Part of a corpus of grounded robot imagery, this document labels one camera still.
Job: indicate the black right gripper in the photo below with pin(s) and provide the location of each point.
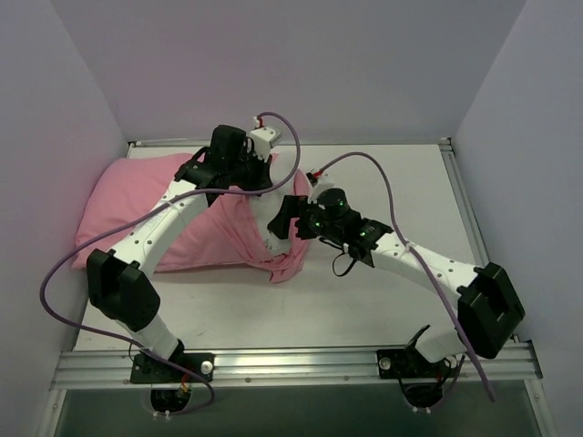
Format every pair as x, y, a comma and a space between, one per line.
290, 213

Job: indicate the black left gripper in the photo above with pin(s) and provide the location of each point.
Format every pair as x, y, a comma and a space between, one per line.
254, 175

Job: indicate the white pillow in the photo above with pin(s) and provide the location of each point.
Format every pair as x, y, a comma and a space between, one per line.
267, 206

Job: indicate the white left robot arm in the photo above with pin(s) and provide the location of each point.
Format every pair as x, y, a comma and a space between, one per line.
119, 278

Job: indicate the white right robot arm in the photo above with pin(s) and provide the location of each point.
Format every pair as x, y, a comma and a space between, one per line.
484, 301

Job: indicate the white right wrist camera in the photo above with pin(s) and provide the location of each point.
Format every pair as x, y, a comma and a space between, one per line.
320, 181

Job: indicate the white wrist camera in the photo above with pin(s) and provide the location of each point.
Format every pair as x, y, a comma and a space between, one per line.
263, 140
320, 181

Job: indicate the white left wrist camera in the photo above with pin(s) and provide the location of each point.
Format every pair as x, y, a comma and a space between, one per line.
263, 140

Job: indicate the aluminium back frame rail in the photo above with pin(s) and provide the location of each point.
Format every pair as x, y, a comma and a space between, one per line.
190, 142

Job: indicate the aluminium frame rail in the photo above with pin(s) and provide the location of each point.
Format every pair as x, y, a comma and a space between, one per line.
91, 370
190, 142
468, 216

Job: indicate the aluminium front frame rail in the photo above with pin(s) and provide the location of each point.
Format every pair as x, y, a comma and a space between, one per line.
91, 370

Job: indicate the aluminium right frame rail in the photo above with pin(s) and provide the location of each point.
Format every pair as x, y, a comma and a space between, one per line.
468, 216

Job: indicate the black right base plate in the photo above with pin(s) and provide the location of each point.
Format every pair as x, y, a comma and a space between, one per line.
394, 364

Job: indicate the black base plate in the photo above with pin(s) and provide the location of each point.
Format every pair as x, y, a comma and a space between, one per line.
394, 364
147, 370

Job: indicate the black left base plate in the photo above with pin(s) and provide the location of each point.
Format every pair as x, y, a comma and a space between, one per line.
147, 370

